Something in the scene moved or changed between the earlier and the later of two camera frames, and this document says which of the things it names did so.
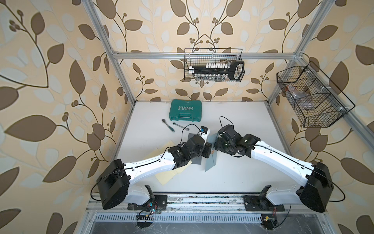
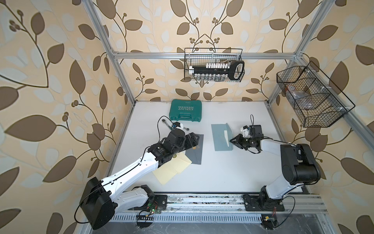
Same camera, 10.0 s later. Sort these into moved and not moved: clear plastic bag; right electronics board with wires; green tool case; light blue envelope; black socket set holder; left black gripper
Moved: light blue envelope; left black gripper
Not moved: clear plastic bag; green tool case; right electronics board with wires; black socket set holder
